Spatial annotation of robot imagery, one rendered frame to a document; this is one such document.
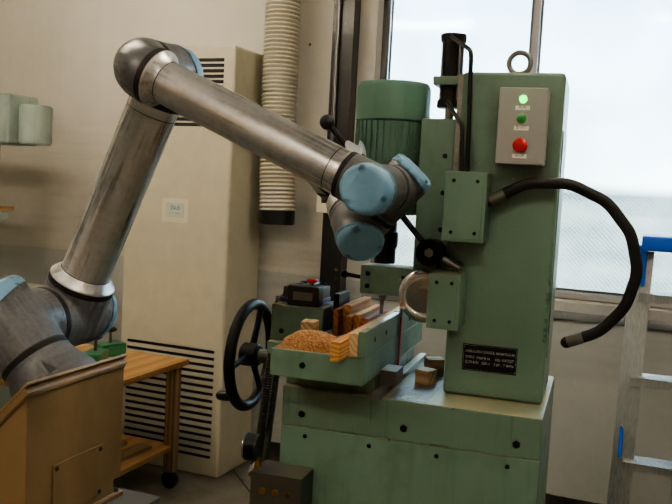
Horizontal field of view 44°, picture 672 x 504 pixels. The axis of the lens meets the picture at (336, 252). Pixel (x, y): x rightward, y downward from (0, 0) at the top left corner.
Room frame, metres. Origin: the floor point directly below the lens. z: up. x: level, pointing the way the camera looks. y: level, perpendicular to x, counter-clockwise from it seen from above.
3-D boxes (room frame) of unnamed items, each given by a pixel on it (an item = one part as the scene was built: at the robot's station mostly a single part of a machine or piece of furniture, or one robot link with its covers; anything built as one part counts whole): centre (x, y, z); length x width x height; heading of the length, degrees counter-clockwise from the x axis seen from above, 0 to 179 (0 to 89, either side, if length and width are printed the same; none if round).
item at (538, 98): (1.77, -0.38, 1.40); 0.10 x 0.06 x 0.16; 72
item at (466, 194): (1.79, -0.28, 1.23); 0.09 x 0.08 x 0.15; 72
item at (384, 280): (1.99, -0.14, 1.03); 0.14 x 0.07 x 0.09; 72
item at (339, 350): (1.97, -0.11, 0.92); 0.67 x 0.02 x 0.04; 162
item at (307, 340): (1.79, 0.04, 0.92); 0.14 x 0.09 x 0.04; 72
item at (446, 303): (1.79, -0.25, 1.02); 0.09 x 0.07 x 0.12; 162
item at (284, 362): (2.03, -0.02, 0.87); 0.61 x 0.30 x 0.06; 162
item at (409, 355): (2.02, -0.06, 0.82); 0.40 x 0.21 x 0.04; 162
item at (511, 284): (1.91, -0.40, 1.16); 0.22 x 0.22 x 0.72; 72
